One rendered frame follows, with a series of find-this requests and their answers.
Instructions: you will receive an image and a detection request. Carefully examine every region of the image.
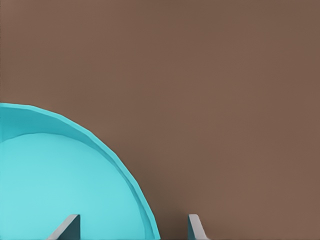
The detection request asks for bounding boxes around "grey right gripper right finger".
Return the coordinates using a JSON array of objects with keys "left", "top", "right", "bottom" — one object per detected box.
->
[{"left": 187, "top": 213, "right": 210, "bottom": 240}]

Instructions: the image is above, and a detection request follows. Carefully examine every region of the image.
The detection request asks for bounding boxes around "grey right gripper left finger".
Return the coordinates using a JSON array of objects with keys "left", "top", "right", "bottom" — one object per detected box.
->
[{"left": 46, "top": 214, "right": 81, "bottom": 240}]

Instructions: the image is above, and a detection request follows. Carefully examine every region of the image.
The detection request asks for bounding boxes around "turquoise round plate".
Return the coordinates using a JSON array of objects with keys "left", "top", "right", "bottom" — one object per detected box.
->
[{"left": 0, "top": 102, "right": 161, "bottom": 240}]

